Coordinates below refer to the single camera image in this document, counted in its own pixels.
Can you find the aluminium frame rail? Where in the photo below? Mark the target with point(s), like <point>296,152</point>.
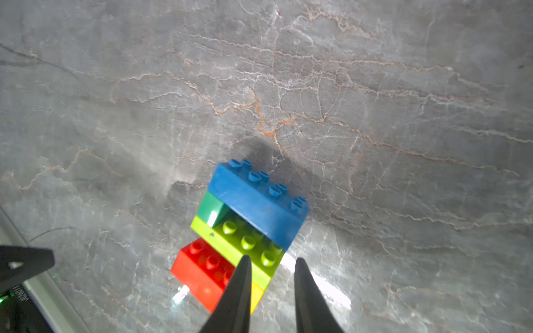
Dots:
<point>52,303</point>

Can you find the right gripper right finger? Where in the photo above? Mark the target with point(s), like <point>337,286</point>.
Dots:
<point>312,312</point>

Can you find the blue lego brick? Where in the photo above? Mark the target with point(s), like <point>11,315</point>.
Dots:
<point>266,205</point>

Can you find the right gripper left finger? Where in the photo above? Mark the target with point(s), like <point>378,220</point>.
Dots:
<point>233,312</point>

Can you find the red lego brick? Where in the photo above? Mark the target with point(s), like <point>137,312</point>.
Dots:
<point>207,273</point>

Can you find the yellow lego brick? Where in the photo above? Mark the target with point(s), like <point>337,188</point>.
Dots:
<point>256,295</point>

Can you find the dark green lego brick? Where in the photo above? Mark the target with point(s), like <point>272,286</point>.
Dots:
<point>212,210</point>

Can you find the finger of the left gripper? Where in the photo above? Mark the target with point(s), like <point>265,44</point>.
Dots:
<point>19,264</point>

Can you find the lime green lego brick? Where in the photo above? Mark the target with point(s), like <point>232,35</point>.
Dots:
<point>234,238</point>

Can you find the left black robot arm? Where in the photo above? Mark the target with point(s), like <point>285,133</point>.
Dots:
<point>19,313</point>

